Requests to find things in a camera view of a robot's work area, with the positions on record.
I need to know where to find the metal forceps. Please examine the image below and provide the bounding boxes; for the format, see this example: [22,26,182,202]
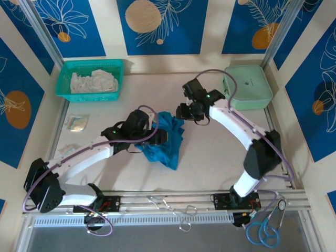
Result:
[162,199,192,233]
[146,195,197,217]

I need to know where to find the aluminium frame rail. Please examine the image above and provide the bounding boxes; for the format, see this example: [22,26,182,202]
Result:
[22,189,312,216]

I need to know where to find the blue t-shirt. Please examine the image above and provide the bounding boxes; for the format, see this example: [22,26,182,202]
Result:
[135,111,186,171]

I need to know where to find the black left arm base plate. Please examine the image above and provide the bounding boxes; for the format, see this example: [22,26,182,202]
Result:
[72,195,121,214]

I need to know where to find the white t-shirt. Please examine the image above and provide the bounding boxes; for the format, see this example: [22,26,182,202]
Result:
[70,68,119,94]

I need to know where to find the mint green lidded box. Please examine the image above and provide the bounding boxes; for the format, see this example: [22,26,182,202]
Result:
[222,65,274,110]

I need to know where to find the white slotted cable duct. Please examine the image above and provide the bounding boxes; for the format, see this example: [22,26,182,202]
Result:
[33,212,235,227]

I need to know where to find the grey metal panel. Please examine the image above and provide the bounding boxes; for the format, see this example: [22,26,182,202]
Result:
[25,224,316,252]

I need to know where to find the teal plastic basket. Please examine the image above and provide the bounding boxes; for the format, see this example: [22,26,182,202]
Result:
[54,59,124,102]

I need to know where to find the clear plastic packet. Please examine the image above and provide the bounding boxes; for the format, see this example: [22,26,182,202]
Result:
[64,113,91,133]

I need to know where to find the blue stethoscope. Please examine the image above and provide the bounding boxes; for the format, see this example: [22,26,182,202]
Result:
[245,194,288,249]

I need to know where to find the aluminium side rail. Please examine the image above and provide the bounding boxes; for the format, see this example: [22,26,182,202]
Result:
[264,107,297,190]
[39,101,70,195]

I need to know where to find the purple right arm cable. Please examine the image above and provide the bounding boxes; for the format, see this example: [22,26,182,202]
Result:
[195,69,296,229]

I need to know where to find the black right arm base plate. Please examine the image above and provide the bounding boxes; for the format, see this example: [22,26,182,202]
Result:
[213,193,261,211]

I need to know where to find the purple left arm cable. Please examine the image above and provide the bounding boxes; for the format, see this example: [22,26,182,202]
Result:
[22,104,160,237]

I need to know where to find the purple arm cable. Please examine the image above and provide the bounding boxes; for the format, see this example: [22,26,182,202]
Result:
[22,104,160,237]
[195,69,296,229]

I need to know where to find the aluminium frame post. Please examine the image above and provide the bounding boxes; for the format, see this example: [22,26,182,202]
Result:
[19,0,65,68]
[261,0,308,68]

